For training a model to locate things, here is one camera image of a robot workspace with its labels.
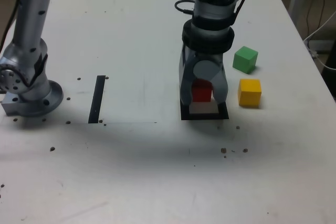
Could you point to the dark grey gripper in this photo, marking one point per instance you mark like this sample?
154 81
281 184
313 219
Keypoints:
207 56

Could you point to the red cube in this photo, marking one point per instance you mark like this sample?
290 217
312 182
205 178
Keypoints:
202 94

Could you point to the yellow cube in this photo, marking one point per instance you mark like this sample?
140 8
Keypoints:
249 94

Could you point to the green cube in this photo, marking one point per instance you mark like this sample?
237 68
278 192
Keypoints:
244 58

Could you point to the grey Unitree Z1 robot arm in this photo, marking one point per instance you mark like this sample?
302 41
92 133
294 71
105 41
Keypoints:
31 11

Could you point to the black tape square outline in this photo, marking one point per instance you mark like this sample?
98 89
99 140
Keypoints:
204 117

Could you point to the black tape strip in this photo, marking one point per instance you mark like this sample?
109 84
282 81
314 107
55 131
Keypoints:
95 100

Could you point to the white power strip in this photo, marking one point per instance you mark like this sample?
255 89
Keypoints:
323 45

